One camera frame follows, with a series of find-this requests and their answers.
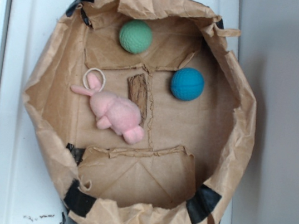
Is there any blue dimpled ball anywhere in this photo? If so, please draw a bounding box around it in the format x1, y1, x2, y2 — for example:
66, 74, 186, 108
170, 67, 205, 101

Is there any brown paper bag tray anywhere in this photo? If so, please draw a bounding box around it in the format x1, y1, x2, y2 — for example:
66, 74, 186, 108
23, 0, 257, 224

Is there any pink plush bunny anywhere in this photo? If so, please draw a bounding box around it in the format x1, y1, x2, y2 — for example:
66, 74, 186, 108
70, 68, 145, 145

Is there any brown bark piece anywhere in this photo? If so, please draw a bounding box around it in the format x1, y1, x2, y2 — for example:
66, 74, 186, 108
128, 73, 148, 126

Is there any green dimpled ball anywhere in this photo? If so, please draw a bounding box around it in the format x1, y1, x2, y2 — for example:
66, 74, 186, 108
119, 20, 153, 54

